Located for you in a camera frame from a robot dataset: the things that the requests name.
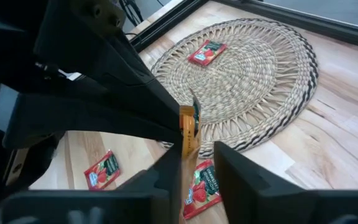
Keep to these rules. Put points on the round woven straw placemat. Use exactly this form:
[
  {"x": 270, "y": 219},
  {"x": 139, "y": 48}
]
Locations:
[{"x": 244, "y": 93}]

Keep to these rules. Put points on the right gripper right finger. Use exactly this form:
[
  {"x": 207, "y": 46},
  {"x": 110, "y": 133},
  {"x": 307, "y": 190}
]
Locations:
[{"x": 275, "y": 205}]

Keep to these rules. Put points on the red strawberry tea packet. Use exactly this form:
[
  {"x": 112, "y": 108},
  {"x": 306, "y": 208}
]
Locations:
[
  {"x": 205, "y": 189},
  {"x": 207, "y": 53},
  {"x": 102, "y": 171}
]

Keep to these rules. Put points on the orange peach tea packet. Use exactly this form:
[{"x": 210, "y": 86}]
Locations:
[{"x": 187, "y": 130}]

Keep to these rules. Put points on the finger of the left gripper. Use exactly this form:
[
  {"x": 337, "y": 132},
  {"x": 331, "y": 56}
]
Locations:
[
  {"x": 73, "y": 112},
  {"x": 104, "y": 62}
]

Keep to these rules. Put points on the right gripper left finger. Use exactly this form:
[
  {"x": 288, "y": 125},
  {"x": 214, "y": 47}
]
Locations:
[{"x": 135, "y": 202}]

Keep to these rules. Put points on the black aluminium table frame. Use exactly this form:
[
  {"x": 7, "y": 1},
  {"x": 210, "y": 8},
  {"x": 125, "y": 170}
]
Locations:
[{"x": 337, "y": 34}]

